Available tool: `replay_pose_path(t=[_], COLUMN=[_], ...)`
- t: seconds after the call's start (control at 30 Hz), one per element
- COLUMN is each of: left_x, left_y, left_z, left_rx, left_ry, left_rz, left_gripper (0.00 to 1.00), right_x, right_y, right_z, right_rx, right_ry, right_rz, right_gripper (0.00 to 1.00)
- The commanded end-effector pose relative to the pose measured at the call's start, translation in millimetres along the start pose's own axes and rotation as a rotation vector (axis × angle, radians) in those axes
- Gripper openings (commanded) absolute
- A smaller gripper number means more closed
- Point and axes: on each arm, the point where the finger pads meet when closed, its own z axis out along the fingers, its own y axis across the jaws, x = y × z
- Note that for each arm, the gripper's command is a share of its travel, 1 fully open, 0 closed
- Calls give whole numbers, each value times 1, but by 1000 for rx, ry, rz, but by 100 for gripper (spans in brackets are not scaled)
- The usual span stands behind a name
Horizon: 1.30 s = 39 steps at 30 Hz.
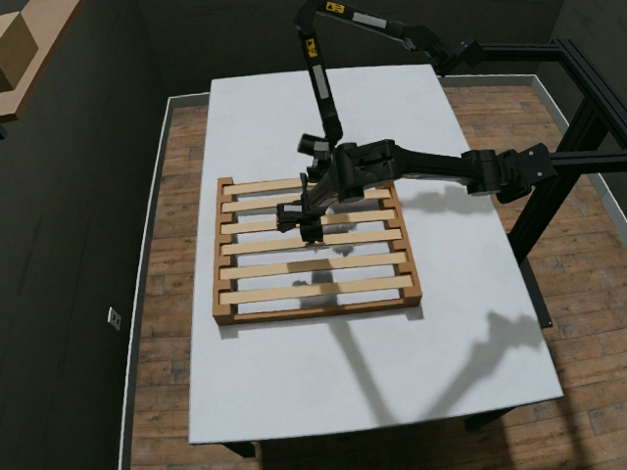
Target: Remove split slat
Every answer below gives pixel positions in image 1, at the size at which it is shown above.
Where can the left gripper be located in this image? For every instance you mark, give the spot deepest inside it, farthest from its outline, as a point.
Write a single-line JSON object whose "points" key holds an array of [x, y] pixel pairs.
{"points": [[317, 234]]}

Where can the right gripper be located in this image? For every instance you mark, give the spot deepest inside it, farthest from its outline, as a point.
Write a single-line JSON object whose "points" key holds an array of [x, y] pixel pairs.
{"points": [[315, 173]]}

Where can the light wooden bed slat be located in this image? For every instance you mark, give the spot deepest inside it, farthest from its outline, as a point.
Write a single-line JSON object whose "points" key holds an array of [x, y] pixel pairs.
{"points": [[297, 243], [312, 290], [263, 187], [271, 202], [310, 265], [329, 219]]}

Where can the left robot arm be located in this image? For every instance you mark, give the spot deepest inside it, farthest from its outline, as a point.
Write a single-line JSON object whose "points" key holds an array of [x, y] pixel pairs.
{"points": [[385, 162]]}

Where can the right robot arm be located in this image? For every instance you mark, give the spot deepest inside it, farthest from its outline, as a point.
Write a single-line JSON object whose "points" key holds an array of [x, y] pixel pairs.
{"points": [[419, 37]]}

